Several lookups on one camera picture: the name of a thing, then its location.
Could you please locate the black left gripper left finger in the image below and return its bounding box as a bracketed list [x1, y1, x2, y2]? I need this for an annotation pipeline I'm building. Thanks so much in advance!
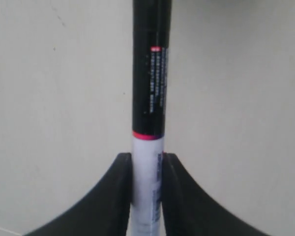
[28, 153, 132, 236]

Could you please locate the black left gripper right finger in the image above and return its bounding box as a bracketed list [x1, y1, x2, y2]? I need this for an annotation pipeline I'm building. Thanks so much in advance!
[161, 153, 265, 236]

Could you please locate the black and white marker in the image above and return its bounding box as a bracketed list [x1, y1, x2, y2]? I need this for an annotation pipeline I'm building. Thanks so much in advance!
[131, 0, 172, 236]

